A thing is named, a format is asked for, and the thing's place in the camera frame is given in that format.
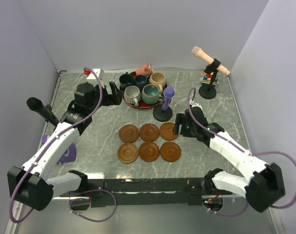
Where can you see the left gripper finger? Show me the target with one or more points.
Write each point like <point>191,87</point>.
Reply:
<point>105,91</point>
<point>116,96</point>

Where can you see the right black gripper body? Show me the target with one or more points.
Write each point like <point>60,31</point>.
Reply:
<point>188,129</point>

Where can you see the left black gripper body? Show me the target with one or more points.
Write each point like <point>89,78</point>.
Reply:
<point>107,100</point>

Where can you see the wooden coaster four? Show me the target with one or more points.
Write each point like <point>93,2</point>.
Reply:
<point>166,131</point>

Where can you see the wooden coaster five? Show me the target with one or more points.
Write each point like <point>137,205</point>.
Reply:
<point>170,151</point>

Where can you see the wooden coaster three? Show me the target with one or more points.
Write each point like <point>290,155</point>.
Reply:
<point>149,132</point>

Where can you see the wooden coaster one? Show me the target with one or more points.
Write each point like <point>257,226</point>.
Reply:
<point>128,133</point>

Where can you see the wooden coaster six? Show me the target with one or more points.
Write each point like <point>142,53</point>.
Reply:
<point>149,151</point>

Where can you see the wooden coaster two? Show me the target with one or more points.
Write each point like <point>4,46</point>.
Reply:
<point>127,153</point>

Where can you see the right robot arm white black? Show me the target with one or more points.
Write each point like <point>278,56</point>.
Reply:
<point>260,183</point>

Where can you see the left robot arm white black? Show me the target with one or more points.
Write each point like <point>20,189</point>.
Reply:
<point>30,184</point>

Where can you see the dark blue small cup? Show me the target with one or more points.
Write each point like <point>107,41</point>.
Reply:
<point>141,81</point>

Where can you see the pink floral cup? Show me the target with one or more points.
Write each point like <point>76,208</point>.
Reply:
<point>145,70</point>

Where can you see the grey striped mug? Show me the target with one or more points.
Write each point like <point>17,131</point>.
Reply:
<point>132,95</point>

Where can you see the dark green mug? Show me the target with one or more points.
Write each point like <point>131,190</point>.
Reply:
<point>126,80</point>

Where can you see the black stand of purple microphone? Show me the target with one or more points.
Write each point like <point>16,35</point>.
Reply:
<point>162,116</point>

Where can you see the red round tray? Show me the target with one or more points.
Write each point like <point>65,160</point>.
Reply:
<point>142,104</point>

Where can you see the purple toy microphone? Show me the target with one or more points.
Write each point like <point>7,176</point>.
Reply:
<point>168,94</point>

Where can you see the teal glazed mug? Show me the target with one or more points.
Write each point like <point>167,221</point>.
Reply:
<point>151,94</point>

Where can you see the black stand of pink microphone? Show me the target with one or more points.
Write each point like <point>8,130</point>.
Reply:
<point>209,91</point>

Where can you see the beige ceramic mug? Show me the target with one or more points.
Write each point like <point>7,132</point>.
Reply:
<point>159,80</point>

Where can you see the colourful toy car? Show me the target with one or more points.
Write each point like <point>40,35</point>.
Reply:
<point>206,79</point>

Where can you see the purple box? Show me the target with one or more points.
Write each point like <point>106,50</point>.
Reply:
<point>68,156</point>

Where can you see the pink toy microphone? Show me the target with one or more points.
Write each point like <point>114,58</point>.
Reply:
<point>198,52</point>

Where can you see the black microphone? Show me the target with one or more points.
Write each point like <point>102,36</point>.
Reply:
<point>37,106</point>

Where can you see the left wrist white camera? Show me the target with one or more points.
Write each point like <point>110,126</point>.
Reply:
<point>90,76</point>

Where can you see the wrist white camera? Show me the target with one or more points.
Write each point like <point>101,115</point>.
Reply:
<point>196,105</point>
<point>90,76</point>

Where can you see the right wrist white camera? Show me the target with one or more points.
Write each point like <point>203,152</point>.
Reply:
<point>196,105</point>

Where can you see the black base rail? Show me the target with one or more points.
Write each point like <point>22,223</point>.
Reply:
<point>147,191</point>

